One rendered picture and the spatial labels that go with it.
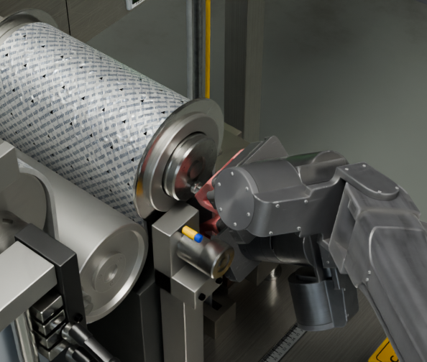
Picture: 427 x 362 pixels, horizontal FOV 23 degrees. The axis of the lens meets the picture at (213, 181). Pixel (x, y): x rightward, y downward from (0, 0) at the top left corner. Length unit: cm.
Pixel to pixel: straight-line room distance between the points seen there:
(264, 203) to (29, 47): 40
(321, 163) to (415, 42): 244
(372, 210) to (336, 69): 236
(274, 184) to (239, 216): 4
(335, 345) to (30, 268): 69
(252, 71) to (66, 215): 119
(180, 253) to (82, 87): 21
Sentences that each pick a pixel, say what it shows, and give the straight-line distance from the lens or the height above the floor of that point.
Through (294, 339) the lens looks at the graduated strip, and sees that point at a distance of 141.
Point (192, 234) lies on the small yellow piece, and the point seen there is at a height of 123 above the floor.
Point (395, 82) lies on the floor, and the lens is 322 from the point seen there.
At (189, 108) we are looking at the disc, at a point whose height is 132.
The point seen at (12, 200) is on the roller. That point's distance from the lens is 94.
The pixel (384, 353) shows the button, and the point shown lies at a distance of 138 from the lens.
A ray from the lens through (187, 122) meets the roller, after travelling 108.
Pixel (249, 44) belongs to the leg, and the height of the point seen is 70.
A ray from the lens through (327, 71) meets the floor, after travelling 323.
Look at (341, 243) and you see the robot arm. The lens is 93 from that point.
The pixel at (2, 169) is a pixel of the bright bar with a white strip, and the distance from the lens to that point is 85.
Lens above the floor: 203
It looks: 45 degrees down
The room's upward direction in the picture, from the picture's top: straight up
